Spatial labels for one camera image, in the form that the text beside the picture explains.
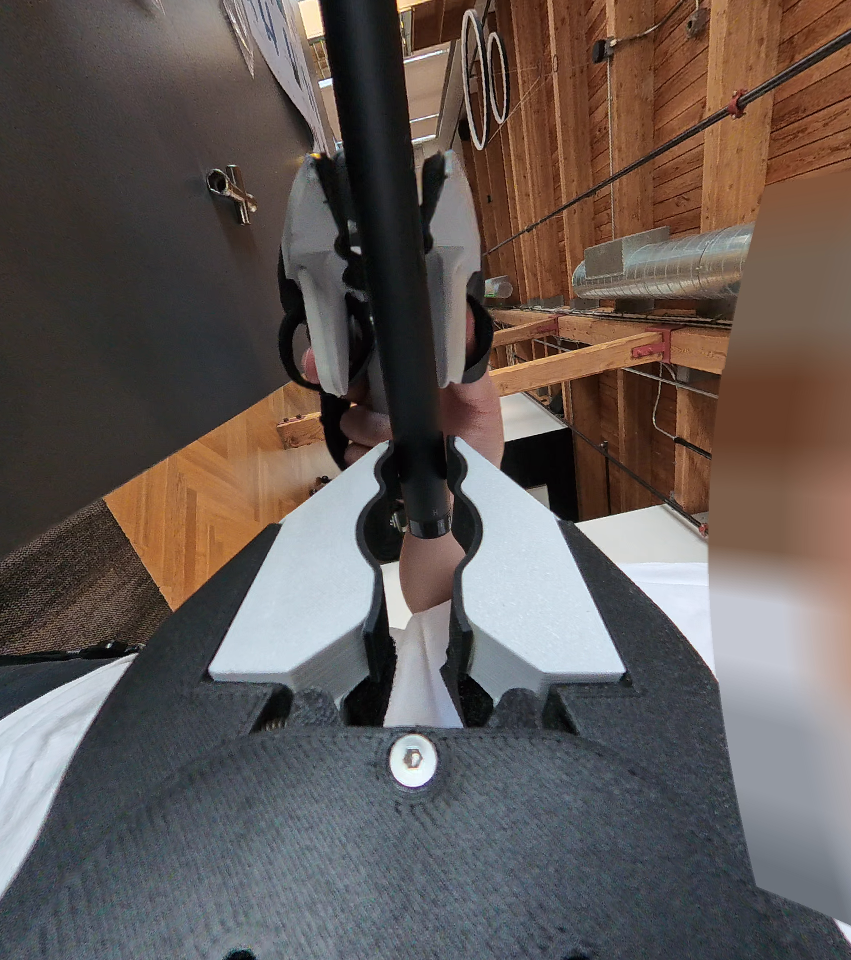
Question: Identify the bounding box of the white ring lamp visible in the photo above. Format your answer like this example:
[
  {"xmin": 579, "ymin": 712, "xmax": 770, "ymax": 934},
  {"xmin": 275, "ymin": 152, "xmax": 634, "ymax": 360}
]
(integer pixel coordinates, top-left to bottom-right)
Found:
[
  {"xmin": 461, "ymin": 9, "xmax": 490, "ymax": 149},
  {"xmin": 485, "ymin": 31, "xmax": 511, "ymax": 125}
]

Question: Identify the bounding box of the black electric screwdriver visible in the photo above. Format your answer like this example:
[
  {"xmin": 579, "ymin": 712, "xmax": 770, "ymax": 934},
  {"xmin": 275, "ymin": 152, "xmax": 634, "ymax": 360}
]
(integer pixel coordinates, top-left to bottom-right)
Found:
[{"xmin": 318, "ymin": 0, "xmax": 458, "ymax": 540}]

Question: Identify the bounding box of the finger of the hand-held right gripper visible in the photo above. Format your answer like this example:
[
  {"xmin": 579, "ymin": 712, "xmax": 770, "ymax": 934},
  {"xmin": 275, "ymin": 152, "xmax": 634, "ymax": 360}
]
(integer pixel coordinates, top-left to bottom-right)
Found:
[
  {"xmin": 280, "ymin": 153, "xmax": 378, "ymax": 397},
  {"xmin": 418, "ymin": 150, "xmax": 485, "ymax": 390}
]

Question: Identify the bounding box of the white printed paper sheet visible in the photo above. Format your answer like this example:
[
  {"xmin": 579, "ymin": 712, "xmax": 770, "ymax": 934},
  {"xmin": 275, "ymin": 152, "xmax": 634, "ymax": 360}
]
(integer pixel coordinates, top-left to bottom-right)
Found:
[{"xmin": 221, "ymin": 0, "xmax": 331, "ymax": 150}]

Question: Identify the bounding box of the silver metal air duct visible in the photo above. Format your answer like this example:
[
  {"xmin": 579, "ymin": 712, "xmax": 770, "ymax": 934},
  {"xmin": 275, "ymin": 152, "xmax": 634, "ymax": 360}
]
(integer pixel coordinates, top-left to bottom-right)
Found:
[{"xmin": 570, "ymin": 223, "xmax": 757, "ymax": 303}]

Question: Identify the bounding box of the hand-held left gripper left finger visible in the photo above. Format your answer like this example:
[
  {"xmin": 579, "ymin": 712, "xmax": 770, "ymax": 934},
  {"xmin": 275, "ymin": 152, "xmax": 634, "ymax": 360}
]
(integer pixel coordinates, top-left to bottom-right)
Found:
[{"xmin": 208, "ymin": 441, "xmax": 400, "ymax": 706}]

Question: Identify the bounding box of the person's right forearm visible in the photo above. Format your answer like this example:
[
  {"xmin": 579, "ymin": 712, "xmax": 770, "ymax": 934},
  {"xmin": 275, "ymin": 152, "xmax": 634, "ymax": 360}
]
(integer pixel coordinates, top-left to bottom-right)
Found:
[{"xmin": 397, "ymin": 528, "xmax": 469, "ymax": 616}]

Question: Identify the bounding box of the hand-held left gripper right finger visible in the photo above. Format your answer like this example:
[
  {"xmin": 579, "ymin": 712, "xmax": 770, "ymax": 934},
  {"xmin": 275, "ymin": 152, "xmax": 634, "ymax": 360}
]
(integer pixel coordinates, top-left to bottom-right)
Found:
[{"xmin": 444, "ymin": 437, "xmax": 629, "ymax": 706}]

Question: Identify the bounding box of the person's right hand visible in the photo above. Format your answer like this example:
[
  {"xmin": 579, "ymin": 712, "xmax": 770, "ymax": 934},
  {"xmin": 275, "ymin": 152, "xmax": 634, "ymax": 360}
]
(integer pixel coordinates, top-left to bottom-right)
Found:
[{"xmin": 302, "ymin": 330, "xmax": 508, "ymax": 489}]

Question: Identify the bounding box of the black tension rod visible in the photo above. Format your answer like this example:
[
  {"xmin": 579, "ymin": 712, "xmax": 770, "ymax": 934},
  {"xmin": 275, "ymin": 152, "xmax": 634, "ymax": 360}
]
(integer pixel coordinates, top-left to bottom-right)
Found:
[
  {"xmin": 481, "ymin": 0, "xmax": 851, "ymax": 260},
  {"xmin": 566, "ymin": 421, "xmax": 710, "ymax": 534}
]

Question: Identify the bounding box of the person's white shirt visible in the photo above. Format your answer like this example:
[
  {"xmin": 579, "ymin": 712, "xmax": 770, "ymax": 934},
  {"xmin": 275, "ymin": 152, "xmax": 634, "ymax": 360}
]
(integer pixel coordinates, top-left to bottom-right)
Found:
[{"xmin": 0, "ymin": 562, "xmax": 851, "ymax": 960}]

